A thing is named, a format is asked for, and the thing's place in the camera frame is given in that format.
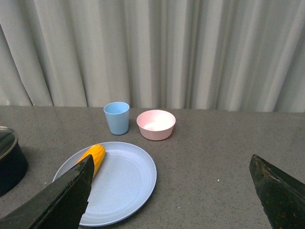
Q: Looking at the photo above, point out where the pink bowl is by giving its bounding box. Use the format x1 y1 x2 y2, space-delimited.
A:
136 110 176 141

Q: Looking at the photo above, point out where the light blue cup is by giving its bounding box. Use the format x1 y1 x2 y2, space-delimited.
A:
103 102 130 135

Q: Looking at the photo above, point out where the light blue plate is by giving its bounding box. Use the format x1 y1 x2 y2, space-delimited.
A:
52 141 157 227

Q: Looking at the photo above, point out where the yellow corn cob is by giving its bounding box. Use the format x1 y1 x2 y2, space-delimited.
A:
77 144 106 177

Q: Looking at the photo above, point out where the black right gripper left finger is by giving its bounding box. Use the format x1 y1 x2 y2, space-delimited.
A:
0 155 94 229

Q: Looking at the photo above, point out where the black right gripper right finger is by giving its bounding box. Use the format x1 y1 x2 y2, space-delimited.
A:
249 155 305 229

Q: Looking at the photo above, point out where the dark blue saucepan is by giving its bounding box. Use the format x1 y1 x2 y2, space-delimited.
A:
0 140 29 197

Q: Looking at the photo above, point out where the glass lid blue knob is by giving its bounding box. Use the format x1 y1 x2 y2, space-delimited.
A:
0 126 19 159

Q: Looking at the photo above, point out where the white curtain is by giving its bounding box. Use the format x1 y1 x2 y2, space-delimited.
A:
0 0 305 112

